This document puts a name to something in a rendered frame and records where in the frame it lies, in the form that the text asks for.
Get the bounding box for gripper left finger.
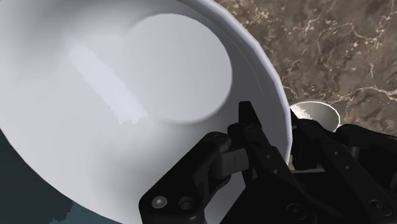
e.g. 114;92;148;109
138;101;295;224

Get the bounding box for white bowl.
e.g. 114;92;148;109
0;0;293;224

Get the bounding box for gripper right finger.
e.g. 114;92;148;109
290;109;397;224

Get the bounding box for white cup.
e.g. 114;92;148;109
289;101;341;133

